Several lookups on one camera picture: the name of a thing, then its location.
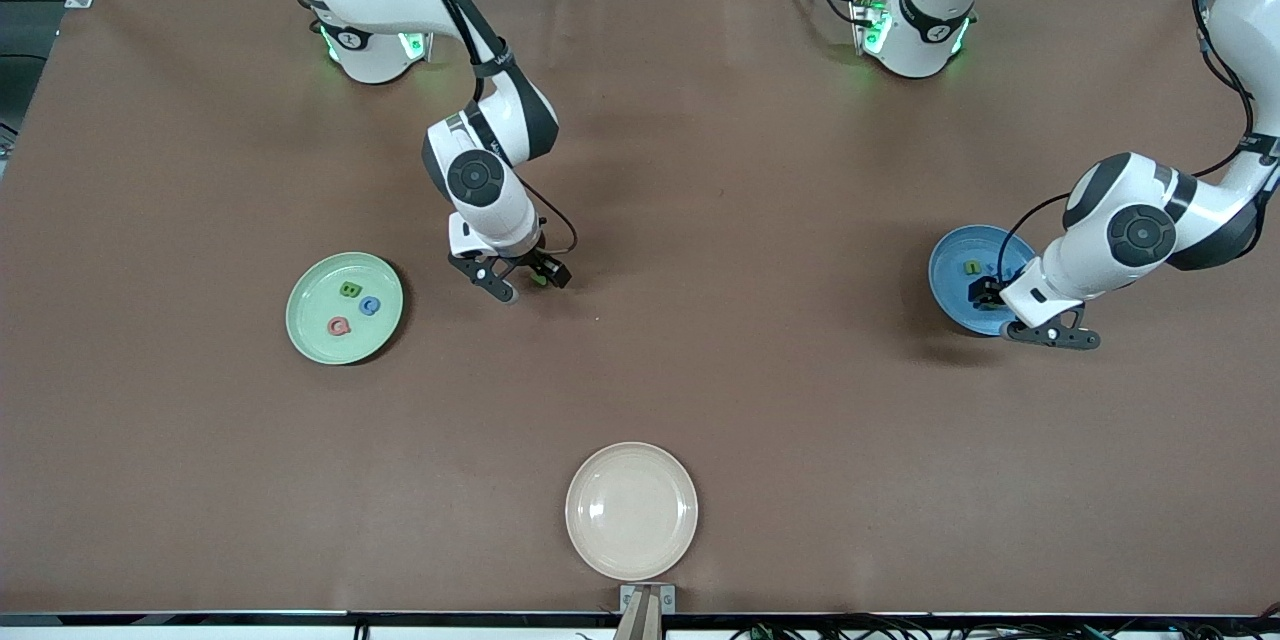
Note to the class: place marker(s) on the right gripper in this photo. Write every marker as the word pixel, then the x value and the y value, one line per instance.
pixel 541 265

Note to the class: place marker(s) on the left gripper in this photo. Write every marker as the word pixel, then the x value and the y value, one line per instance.
pixel 986 293

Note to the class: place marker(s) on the blue foam letter C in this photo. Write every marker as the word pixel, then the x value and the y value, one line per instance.
pixel 362 306

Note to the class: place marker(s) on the green foam letter B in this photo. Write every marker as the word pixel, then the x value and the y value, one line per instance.
pixel 350 290

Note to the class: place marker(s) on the red foam letter G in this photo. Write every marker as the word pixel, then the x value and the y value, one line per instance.
pixel 332 326

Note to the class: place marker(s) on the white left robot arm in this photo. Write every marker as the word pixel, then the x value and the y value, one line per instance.
pixel 1140 235

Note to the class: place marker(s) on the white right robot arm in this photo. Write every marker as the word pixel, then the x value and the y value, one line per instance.
pixel 480 180

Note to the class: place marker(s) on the blue plate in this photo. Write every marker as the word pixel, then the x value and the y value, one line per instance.
pixel 950 280

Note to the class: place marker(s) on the green plate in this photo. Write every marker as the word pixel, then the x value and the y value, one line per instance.
pixel 320 300

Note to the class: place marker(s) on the brown table cover sheet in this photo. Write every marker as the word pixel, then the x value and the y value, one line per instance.
pixel 640 370

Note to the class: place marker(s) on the beige plate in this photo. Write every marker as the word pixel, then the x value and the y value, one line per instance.
pixel 631 510

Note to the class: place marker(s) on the grey metal mount bracket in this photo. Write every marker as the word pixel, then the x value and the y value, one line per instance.
pixel 625 600

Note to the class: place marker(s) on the beige post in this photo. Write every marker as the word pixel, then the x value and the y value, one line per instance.
pixel 640 622

